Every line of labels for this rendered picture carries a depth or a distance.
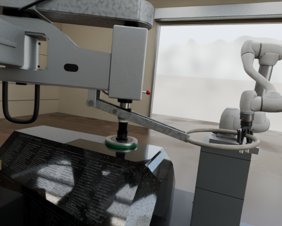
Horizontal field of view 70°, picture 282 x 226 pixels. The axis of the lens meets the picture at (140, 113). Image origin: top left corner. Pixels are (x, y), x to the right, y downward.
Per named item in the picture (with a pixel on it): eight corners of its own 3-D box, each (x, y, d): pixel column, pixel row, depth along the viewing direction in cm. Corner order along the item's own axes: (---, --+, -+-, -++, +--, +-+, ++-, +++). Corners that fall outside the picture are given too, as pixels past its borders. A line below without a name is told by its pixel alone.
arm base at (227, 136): (211, 131, 200) (212, 126, 199) (236, 135, 192) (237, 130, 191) (211, 136, 183) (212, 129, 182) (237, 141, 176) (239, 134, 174)
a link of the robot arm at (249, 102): (239, 112, 138) (261, 113, 133) (240, 89, 136) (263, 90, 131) (238, 110, 148) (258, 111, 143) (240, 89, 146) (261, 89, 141)
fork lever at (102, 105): (84, 104, 120) (86, 97, 120) (90, 102, 139) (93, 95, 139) (188, 144, 126) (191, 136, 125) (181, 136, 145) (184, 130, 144)
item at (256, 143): (193, 151, 111) (193, 145, 111) (174, 131, 160) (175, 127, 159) (279, 150, 113) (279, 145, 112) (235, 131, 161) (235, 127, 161)
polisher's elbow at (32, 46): (25, 68, 115) (25, 33, 112) (-5, 66, 117) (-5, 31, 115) (45, 71, 134) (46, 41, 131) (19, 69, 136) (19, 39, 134)
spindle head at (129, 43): (80, 100, 119) (84, 20, 113) (88, 97, 140) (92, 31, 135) (141, 105, 120) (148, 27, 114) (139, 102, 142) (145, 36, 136)
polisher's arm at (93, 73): (-7, 98, 118) (-7, 10, 111) (16, 96, 140) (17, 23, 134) (119, 109, 121) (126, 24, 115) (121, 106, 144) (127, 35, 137)
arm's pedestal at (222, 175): (191, 202, 230) (200, 134, 220) (239, 215, 212) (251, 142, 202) (183, 228, 184) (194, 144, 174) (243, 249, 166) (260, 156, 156)
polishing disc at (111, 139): (98, 140, 131) (98, 138, 131) (119, 135, 149) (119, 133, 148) (124, 147, 119) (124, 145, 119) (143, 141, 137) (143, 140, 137)
